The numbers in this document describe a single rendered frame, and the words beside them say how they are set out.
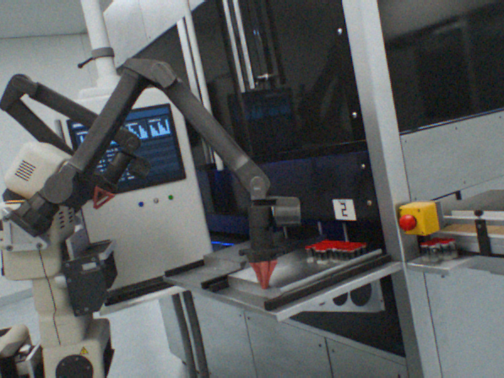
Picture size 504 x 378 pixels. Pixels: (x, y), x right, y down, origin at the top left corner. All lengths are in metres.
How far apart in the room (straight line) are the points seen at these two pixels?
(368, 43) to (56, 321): 1.13
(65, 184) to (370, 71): 0.81
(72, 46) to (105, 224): 5.00
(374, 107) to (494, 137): 0.48
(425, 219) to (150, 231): 1.15
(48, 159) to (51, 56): 5.33
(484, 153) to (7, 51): 5.83
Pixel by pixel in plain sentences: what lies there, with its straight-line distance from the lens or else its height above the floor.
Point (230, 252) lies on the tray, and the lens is 1.85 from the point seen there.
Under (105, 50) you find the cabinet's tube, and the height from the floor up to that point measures 1.72.
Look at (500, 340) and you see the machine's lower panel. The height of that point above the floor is 0.54.
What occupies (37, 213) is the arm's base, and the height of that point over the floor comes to 1.20.
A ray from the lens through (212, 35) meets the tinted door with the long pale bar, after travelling 2.02.
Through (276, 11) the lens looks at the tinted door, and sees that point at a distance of 1.67.
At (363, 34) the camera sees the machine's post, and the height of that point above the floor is 1.47.
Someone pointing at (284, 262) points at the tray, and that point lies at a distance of 1.56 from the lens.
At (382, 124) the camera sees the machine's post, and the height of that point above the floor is 1.24.
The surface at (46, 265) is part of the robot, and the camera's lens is 1.60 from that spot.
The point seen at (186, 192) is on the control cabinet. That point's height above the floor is 1.11.
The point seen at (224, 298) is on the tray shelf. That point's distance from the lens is 1.40.
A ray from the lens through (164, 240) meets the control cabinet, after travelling 2.11.
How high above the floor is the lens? 1.27
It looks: 6 degrees down
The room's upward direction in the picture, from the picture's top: 12 degrees counter-clockwise
